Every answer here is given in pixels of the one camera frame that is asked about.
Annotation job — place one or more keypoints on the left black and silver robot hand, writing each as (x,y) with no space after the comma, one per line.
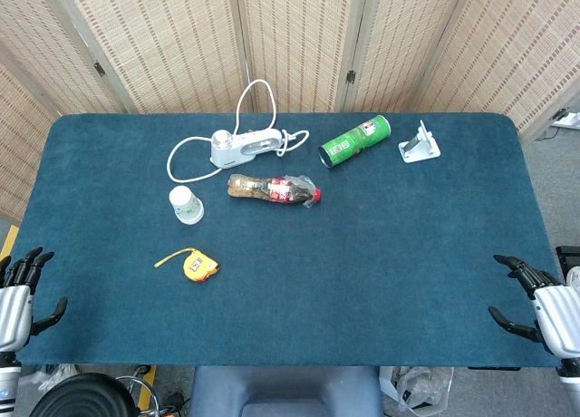
(16,317)

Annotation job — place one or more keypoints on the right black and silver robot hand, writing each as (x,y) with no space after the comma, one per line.
(559,317)

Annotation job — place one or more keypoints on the yellow tape measure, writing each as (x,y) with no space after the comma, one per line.
(197,267)

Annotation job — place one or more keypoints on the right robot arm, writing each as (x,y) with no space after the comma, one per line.
(572,385)

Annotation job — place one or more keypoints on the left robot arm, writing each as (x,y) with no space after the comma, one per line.
(6,385)

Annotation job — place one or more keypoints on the black box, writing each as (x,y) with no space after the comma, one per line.
(566,258)

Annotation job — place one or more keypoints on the black round ribbed stool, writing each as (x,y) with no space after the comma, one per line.
(86,399)

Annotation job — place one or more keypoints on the clear plastic bag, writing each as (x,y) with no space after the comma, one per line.
(421,390)

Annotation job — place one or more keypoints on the bamboo folding screen panel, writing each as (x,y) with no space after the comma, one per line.
(18,140)
(158,45)
(41,41)
(512,50)
(399,41)
(294,41)

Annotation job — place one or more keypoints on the white power strip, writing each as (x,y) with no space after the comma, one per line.
(568,120)

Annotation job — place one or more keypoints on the white paper cup stack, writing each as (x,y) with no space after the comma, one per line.
(186,206)

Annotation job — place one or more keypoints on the white phone stand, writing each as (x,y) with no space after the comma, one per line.
(419,152)

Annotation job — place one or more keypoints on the blue table cloth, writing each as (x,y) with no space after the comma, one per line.
(317,276)

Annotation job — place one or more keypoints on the dark metal screen hinge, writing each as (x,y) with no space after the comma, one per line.
(350,76)
(99,69)

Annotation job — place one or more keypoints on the white handheld garment steamer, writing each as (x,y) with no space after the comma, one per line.
(226,154)

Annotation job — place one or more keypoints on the green chips can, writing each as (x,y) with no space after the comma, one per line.
(353,142)

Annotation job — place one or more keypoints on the crushed cola bottle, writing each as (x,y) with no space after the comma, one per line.
(254,188)

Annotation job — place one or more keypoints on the blue upholstered chair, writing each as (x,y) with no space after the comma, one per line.
(281,390)

